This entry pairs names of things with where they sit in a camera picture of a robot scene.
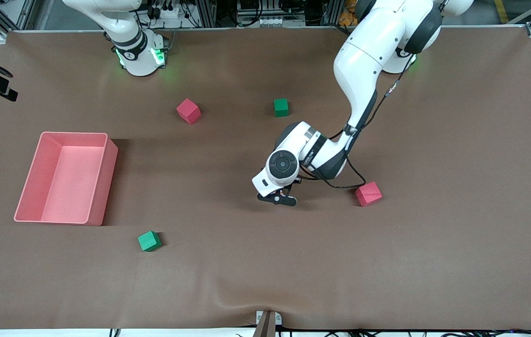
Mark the brown table cover mat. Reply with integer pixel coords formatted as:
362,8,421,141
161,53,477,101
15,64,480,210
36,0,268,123
0,26,531,330

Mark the pile of orange packets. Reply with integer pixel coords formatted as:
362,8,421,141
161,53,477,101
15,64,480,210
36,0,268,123
339,0,359,26

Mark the aluminium profile post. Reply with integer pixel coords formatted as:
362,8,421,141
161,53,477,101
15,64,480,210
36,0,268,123
253,310,283,337

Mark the pink plastic bin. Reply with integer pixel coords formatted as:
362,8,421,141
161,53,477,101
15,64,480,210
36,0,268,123
14,132,119,227

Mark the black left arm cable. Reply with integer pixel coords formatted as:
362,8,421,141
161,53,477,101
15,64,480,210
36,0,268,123
300,55,416,190

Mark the pink foam cube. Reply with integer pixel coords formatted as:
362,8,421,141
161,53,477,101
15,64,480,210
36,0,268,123
176,98,202,125
355,181,383,207

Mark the white power strip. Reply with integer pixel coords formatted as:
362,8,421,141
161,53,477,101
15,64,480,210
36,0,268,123
146,0,186,19

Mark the white terminal strip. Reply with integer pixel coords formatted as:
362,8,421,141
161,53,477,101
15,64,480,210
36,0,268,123
256,16,306,28

